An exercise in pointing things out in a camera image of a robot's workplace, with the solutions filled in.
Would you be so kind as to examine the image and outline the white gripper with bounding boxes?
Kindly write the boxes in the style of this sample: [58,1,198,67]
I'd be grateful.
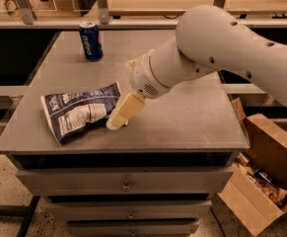
[106,49,170,130]

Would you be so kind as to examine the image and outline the snack items in box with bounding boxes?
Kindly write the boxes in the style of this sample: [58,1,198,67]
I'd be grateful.
[235,152,287,208]

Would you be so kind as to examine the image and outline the blue chip bag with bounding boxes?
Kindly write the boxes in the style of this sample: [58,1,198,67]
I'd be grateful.
[40,82,121,144]

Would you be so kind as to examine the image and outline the top drawer knob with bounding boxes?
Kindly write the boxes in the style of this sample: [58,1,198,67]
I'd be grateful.
[120,181,132,193]

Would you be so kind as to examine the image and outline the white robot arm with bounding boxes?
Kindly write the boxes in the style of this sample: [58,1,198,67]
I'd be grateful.
[107,5,287,130]

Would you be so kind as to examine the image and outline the blue pepsi can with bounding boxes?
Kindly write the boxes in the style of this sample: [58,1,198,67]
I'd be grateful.
[79,22,104,61]

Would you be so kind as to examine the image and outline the grey drawer cabinet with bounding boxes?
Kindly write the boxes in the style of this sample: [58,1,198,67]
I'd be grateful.
[0,31,247,237]

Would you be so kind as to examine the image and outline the grey metal rail frame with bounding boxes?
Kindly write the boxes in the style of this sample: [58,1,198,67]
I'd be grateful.
[0,0,287,29]

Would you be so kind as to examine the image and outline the open cardboard box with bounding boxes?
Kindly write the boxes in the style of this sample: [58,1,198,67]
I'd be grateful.
[219,99,287,236]

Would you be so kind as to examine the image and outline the middle drawer knob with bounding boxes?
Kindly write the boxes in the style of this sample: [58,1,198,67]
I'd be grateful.
[127,212,135,220]

